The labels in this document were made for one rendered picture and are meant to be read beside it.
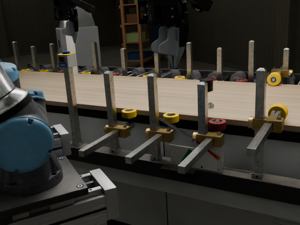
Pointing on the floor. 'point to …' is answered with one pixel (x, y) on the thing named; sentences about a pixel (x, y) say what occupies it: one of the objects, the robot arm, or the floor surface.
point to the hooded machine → (81, 17)
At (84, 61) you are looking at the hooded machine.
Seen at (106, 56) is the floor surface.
